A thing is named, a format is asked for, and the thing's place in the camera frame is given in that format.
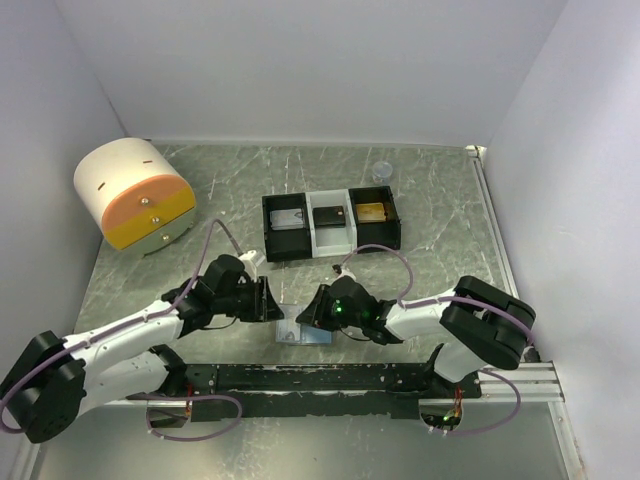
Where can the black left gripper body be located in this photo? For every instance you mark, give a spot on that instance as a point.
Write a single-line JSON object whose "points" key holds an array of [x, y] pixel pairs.
{"points": [[243, 301]]}

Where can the black cards stack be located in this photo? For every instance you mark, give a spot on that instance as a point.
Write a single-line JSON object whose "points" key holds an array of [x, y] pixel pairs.
{"points": [[329, 217]]}

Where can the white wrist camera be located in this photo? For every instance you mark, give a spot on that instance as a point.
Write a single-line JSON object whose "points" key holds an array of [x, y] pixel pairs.
{"points": [[252, 260], [341, 271]]}

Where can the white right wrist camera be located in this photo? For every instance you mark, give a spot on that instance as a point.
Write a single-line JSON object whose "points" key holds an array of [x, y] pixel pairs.
{"points": [[341, 271]]}

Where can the black left tray compartment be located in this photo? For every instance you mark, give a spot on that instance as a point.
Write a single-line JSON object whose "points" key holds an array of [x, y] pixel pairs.
{"points": [[286, 245]]}

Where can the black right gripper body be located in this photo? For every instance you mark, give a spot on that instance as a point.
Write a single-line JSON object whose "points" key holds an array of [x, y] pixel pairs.
{"points": [[338, 317]]}

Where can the white VIP card in holder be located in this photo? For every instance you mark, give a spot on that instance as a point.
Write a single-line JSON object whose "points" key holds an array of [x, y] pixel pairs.
{"points": [[288, 331]]}

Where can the small clear plastic cup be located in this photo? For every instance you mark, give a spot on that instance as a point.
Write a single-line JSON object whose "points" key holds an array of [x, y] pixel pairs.
{"points": [[382, 172]]}

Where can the gold cards stack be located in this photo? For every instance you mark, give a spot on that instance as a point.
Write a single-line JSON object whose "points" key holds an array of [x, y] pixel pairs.
{"points": [[374, 212]]}

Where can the black tray compartment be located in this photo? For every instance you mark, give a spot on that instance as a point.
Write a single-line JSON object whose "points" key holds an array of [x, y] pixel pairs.
{"points": [[389, 233], [286, 245]]}

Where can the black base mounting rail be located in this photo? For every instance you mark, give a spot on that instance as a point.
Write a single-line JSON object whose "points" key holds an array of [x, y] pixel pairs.
{"points": [[323, 390]]}

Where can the silver cards stack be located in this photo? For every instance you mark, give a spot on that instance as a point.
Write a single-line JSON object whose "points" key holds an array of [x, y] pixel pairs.
{"points": [[287, 219]]}

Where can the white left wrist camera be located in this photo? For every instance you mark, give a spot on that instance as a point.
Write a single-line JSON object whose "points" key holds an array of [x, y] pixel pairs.
{"points": [[252, 260]]}

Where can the black right tray compartment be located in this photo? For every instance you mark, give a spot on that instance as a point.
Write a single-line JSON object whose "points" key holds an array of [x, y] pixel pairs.
{"points": [[389, 233]]}

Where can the white middle tray compartment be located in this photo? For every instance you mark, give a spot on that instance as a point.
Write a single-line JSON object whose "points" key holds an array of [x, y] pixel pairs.
{"points": [[329, 242]]}

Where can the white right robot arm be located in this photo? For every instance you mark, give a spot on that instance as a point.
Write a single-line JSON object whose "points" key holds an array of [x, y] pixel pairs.
{"points": [[488, 326]]}

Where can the white orange yellow drawer cabinet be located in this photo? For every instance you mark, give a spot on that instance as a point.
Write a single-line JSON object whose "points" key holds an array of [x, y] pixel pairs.
{"points": [[136, 197]]}

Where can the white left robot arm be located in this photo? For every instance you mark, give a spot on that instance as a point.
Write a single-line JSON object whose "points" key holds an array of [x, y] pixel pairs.
{"points": [[56, 379]]}

